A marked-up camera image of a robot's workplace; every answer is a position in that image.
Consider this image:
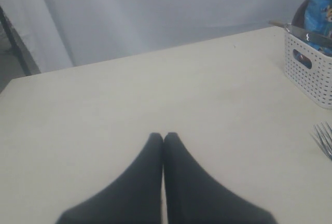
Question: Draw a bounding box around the brown round wooden plate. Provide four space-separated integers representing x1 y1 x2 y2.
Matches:
292 0 309 28

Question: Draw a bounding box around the brown wooden chopstick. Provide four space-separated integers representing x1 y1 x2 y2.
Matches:
268 20 285 28

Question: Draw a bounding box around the white perforated plastic basket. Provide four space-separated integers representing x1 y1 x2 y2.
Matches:
284 32 331 109

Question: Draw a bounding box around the blue chips snack bag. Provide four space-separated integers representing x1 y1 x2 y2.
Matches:
295 0 332 66

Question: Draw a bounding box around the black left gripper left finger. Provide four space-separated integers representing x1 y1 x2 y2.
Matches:
57 133 163 223

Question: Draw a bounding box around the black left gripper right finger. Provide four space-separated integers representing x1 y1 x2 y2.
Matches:
163 133 276 223

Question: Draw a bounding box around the silver metal fork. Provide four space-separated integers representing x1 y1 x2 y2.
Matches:
313 122 332 160

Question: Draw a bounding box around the dark metal frame post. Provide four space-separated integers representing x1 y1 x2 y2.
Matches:
1 8 32 76

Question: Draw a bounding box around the silver table knife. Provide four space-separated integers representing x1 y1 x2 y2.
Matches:
284 24 331 49

